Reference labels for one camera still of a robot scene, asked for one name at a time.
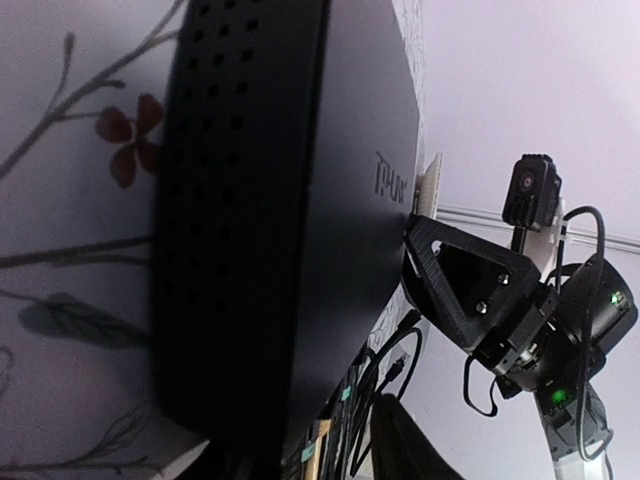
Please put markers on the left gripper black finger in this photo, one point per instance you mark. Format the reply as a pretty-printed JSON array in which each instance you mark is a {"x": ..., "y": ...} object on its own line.
[{"x": 399, "y": 449}]

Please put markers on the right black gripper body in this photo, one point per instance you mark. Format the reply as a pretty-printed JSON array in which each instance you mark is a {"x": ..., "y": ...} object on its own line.
[{"x": 550, "y": 365}]

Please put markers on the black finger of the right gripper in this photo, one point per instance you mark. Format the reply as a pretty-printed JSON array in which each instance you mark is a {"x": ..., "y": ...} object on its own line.
[{"x": 464, "y": 285}]

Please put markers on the black network switch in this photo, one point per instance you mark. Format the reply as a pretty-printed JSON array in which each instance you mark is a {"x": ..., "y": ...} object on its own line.
[{"x": 285, "y": 185}]

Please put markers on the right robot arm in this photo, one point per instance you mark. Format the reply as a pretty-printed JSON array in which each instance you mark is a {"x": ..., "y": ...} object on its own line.
[{"x": 576, "y": 430}]

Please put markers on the cream ribbed cup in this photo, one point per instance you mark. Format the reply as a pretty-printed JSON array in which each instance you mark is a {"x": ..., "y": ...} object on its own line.
[{"x": 427, "y": 188}]

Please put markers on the floral table mat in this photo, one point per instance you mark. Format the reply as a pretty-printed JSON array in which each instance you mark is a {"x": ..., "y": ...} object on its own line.
[{"x": 75, "y": 226}]

